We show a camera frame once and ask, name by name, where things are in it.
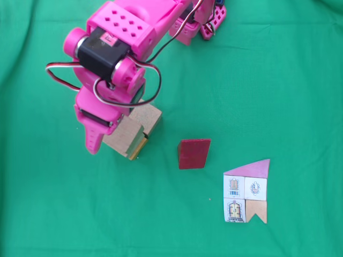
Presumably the yellow notched wooden block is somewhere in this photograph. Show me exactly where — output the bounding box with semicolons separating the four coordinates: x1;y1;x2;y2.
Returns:
128;136;149;161

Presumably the wooden cube tall window print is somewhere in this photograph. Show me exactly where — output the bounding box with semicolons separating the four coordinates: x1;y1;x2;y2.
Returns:
103;115;146;157

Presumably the green cloth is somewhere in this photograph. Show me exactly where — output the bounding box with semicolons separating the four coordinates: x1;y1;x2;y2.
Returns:
0;0;343;257

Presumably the wooden cube door print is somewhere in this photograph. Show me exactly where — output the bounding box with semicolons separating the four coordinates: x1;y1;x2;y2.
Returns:
128;103;163;136

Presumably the tricolour servo cable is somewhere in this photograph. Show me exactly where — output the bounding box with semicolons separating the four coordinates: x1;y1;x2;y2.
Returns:
44;59;162;108
146;0;205;64

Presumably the dark red wedge block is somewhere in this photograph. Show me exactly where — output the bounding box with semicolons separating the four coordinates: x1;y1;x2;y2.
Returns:
177;138;212;170

